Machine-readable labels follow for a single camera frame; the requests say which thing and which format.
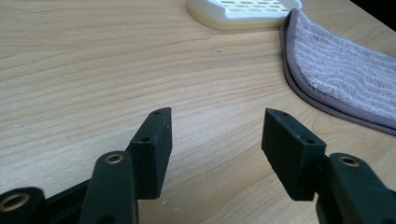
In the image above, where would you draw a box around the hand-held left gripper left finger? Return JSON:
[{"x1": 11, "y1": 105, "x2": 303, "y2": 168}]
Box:
[{"x1": 78, "y1": 106, "x2": 174, "y2": 224}]

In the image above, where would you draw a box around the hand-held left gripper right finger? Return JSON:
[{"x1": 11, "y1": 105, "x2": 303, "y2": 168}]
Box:
[{"x1": 261, "y1": 107, "x2": 396, "y2": 224}]

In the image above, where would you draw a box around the grey folded towel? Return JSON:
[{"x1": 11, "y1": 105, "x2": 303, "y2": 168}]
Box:
[{"x1": 279, "y1": 7, "x2": 396, "y2": 137}]

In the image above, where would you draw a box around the white slotted soap dish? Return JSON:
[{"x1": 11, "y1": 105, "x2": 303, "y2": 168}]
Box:
[{"x1": 186, "y1": 0, "x2": 303, "y2": 32}]

